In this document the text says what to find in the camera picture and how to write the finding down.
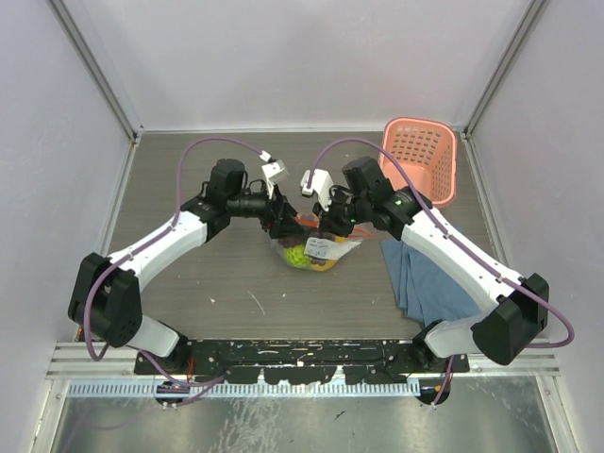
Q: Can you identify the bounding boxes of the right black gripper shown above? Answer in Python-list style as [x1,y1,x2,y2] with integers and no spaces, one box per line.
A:
[312,185,371,238]

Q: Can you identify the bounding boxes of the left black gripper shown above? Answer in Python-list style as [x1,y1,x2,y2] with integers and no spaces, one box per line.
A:
[227,179,305,239]

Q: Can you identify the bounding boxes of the dark purple grape bunch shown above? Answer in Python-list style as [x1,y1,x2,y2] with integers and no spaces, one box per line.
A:
[275,226,343,264]

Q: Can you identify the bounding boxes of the green custard apple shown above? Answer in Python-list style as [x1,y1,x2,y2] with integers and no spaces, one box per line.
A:
[283,244,310,269]

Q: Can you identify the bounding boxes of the clear red zip top bag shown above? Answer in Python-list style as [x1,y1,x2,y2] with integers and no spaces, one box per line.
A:
[271,214,374,268]

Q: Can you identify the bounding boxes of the yellow orange mango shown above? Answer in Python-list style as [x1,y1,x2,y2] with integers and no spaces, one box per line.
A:
[309,257,338,272]

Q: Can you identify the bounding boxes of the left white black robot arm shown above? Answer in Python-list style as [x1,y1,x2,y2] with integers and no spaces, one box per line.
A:
[68,159,303,374]

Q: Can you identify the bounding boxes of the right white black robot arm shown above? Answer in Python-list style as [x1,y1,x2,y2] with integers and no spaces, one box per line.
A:
[300,157,549,372]

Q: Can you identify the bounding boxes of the pink plastic basket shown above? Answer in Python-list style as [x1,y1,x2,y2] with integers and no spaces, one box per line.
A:
[382,117,458,209]

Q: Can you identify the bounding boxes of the blue folded cloth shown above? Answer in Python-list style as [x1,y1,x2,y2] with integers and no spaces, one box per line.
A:
[380,239,480,327]

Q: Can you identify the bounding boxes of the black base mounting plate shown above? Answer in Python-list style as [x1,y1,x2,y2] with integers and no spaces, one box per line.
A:
[158,340,447,385]

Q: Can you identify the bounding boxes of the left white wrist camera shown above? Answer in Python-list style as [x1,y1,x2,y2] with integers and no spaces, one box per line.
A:
[260,150,290,199]

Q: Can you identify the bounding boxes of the slotted cable duct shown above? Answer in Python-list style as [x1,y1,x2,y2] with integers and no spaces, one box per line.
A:
[67,378,421,398]

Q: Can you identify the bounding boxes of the right aluminium frame post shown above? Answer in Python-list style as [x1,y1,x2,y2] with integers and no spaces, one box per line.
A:
[462,0,551,138]

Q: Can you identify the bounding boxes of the aluminium frame post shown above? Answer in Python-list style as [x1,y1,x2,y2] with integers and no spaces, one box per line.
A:
[47,1,143,142]
[462,0,551,138]

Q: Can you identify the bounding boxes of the aluminium front rail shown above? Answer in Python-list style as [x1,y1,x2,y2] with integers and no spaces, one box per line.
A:
[46,342,559,379]

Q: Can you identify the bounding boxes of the left aluminium frame post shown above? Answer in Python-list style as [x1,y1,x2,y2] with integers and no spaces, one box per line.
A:
[47,1,143,142]

